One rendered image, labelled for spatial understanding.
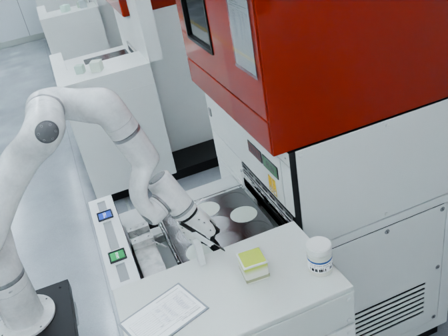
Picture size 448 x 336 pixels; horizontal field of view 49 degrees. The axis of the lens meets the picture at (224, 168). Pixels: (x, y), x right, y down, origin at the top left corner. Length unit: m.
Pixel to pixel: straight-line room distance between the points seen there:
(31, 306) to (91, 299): 1.39
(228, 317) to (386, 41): 0.92
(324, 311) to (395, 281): 0.75
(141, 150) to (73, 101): 0.23
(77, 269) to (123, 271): 1.69
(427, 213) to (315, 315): 0.77
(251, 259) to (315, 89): 0.53
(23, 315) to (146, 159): 0.62
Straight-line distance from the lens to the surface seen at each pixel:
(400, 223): 1.95
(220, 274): 1.50
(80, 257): 3.40
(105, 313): 2.94
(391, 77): 1.63
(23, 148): 1.36
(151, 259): 1.76
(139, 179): 1.47
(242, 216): 1.82
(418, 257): 2.14
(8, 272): 1.59
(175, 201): 1.54
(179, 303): 1.45
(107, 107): 1.36
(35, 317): 1.72
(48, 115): 1.31
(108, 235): 1.81
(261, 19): 1.34
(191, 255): 1.69
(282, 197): 1.69
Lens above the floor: 1.98
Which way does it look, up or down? 31 degrees down
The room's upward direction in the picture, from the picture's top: 11 degrees counter-clockwise
